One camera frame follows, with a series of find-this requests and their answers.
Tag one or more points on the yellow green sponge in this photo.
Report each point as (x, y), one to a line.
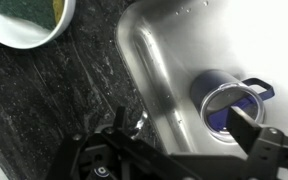
(30, 11)

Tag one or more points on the stainless steel sink basin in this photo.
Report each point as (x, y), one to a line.
(250, 40)

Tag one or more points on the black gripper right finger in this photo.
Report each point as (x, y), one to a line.
(244, 128)

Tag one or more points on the white ceramic bowl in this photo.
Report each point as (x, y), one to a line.
(24, 36)

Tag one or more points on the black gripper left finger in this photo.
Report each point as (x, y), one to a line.
(120, 118)

